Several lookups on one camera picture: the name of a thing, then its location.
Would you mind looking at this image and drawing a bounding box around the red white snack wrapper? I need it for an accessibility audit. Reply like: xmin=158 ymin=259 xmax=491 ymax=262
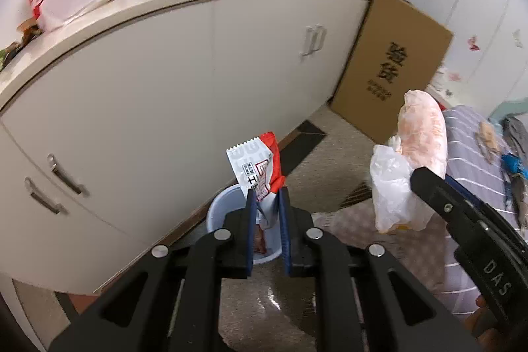
xmin=226 ymin=131 xmax=285 ymax=230

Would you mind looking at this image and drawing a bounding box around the white plastic bag with wrapper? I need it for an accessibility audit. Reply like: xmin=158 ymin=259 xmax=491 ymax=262
xmin=370 ymin=90 xmax=447 ymax=233

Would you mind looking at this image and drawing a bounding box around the light blue trash bin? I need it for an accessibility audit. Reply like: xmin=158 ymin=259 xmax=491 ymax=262
xmin=206 ymin=185 xmax=282 ymax=267

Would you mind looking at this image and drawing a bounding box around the person's hand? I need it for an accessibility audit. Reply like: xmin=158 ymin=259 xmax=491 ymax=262
xmin=464 ymin=295 xmax=501 ymax=351

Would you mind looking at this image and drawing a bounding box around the grey checked bed sheet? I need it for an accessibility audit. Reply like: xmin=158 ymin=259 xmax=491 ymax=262
xmin=440 ymin=104 xmax=528 ymax=241

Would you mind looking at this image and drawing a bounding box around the white low cabinet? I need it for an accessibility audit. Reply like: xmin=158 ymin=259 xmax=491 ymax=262
xmin=1 ymin=0 xmax=369 ymax=294

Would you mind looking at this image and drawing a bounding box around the brown cardboard box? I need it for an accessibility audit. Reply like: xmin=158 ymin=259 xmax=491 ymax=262
xmin=330 ymin=0 xmax=453 ymax=144

